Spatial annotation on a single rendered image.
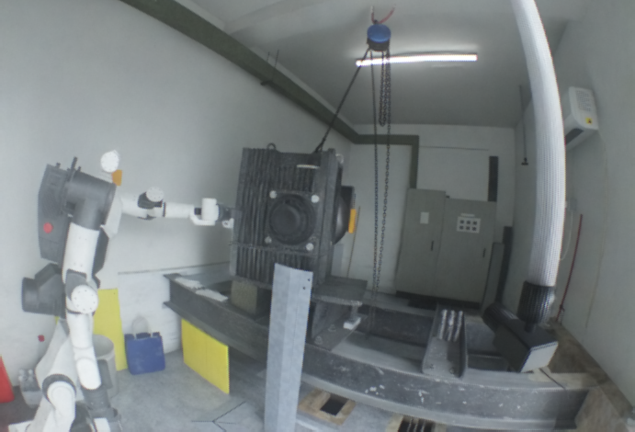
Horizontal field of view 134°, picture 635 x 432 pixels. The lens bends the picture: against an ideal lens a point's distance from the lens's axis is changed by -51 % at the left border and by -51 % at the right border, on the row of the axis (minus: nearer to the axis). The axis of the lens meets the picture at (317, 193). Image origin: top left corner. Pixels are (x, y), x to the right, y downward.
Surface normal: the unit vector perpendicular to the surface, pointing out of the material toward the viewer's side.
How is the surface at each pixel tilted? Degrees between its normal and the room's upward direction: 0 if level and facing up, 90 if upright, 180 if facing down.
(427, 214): 90
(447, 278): 90
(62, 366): 90
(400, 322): 90
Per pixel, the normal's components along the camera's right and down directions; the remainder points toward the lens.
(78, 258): 0.73, -0.01
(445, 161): -0.47, -0.09
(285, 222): -0.25, -0.07
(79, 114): 0.87, 0.07
